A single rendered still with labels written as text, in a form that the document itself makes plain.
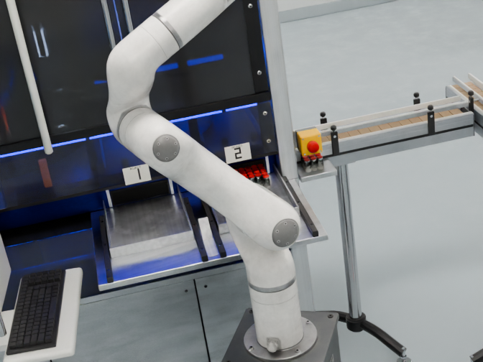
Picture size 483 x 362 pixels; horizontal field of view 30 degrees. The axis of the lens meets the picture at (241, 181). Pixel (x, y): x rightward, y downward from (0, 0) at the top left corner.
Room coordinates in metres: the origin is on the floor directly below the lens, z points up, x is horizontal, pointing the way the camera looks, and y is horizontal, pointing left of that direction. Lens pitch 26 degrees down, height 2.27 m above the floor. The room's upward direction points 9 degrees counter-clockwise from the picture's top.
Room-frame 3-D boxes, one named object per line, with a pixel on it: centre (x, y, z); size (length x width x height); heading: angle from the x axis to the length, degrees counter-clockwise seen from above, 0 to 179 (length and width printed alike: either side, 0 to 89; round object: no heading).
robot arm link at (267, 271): (1.92, -0.02, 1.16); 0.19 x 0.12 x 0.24; 25
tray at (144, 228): (2.58, 0.32, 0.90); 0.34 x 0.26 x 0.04; 8
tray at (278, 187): (2.62, -0.01, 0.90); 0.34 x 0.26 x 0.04; 8
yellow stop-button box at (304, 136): (2.77, -0.25, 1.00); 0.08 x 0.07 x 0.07; 8
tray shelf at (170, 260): (2.53, 0.15, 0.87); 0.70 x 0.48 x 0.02; 98
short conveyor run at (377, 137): (2.95, -0.51, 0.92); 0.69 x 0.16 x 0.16; 98
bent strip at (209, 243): (2.39, 0.13, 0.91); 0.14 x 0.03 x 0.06; 8
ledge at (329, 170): (2.82, -0.26, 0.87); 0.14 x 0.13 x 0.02; 8
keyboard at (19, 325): (2.28, 0.66, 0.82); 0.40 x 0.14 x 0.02; 2
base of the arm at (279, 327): (1.89, -0.04, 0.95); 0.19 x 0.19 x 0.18
